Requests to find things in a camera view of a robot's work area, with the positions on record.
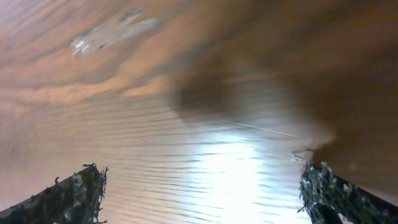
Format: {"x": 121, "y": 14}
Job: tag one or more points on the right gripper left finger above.
{"x": 75, "y": 200}

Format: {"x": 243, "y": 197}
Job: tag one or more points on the clear tape residue strip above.
{"x": 112, "y": 32}

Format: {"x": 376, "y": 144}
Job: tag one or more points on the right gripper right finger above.
{"x": 330, "y": 199}

